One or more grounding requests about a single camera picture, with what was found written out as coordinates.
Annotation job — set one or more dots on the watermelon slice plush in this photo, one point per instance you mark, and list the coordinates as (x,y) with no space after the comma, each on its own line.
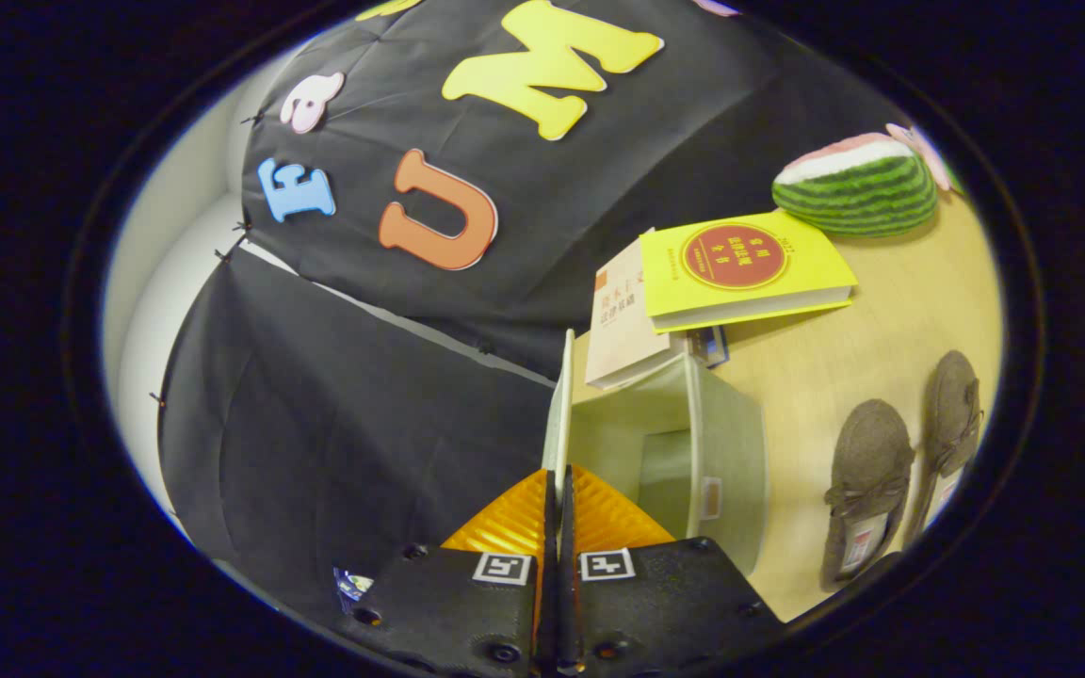
(863,193)

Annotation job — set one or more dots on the pink and green plush toy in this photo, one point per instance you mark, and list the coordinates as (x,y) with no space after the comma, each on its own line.
(924,151)

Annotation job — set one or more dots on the pile of printed packets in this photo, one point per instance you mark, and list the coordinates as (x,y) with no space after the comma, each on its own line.
(352,584)

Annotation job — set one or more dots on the black backdrop cloth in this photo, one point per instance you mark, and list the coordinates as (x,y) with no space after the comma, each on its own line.
(411,424)

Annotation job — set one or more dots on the brown fuzzy shoe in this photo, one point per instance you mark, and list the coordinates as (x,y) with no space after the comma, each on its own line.
(952,395)
(867,443)

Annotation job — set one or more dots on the beige book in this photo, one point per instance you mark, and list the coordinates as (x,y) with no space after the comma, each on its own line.
(618,339)

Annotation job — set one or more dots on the pale fabric storage box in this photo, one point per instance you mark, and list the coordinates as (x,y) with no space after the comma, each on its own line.
(731,471)

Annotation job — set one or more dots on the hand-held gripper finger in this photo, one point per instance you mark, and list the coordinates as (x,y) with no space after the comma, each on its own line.
(548,565)
(569,565)

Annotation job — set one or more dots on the dark blue book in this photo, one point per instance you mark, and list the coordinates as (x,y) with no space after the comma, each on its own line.
(714,346)

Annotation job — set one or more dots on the yellow book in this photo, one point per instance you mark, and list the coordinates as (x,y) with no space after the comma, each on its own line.
(674,282)

